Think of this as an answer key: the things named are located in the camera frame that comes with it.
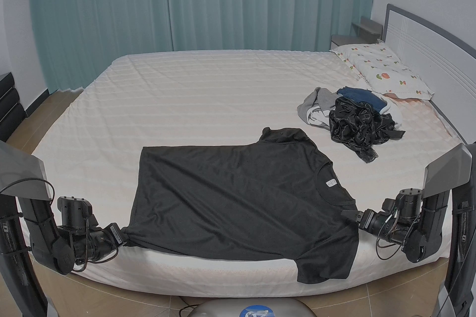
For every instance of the pile of clothes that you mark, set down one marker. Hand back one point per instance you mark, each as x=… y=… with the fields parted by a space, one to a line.
x=353 y=122

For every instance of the bed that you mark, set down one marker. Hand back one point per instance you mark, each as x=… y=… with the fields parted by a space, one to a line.
x=186 y=103

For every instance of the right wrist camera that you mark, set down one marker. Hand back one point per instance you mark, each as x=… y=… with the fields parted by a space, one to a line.
x=390 y=204

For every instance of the grey bedside table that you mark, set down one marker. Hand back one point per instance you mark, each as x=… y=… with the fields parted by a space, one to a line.
x=340 y=40

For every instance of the black T-shirt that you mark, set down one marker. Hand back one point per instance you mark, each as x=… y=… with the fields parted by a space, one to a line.
x=241 y=204

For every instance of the black chest of drawers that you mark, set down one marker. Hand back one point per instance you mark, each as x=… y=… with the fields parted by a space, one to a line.
x=9 y=103

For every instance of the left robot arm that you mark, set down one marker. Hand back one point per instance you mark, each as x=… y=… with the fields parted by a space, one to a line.
x=41 y=226

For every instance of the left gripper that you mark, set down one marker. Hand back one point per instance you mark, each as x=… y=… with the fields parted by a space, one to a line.
x=106 y=243

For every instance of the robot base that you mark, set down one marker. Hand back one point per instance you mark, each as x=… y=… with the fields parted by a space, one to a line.
x=219 y=310

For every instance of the white printed pillow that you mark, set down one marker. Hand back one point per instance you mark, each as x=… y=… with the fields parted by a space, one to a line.
x=386 y=70

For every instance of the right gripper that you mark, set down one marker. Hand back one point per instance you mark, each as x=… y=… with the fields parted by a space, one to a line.
x=377 y=226

